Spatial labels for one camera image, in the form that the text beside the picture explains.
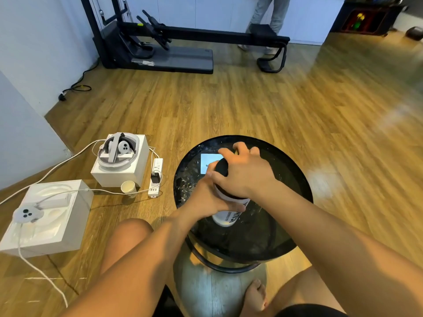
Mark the person's right hand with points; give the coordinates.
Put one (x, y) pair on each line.
(248, 174)

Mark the person's left hand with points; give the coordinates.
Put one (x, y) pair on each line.
(201, 198)

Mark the black gold shaker lid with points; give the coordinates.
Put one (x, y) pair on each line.
(222, 168)

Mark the white shaker bottle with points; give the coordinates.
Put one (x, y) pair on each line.
(224, 218)

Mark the person's left forearm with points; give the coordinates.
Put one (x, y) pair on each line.
(132, 270)

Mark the person's right forearm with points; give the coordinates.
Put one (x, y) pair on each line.
(347, 247)

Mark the small paper cup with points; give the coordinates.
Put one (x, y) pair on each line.
(128, 187)

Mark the person's left leg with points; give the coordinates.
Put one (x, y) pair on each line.
(125, 241)

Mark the person's leg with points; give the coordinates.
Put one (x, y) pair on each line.
(125, 241)
(297, 293)

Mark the person's right leg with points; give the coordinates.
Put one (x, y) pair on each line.
(297, 293)

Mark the black charger plug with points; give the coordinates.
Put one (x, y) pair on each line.
(155, 178)

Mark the white power strip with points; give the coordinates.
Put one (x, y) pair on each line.
(158, 164)

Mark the round black glass side table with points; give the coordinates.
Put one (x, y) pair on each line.
(251, 237)

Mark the white box with headset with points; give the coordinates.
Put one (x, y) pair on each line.
(112, 151)

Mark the white moulded tray box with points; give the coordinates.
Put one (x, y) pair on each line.
(72, 234)

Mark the black rowing machine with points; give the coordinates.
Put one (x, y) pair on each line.
(172, 59)

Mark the black shorts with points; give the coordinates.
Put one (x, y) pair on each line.
(310, 311)

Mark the dark wooden cabinet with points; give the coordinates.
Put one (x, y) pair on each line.
(337, 16)

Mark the yellow green toy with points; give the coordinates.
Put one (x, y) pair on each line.
(357, 23)

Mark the dark round floor object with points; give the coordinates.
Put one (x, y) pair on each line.
(414, 33)

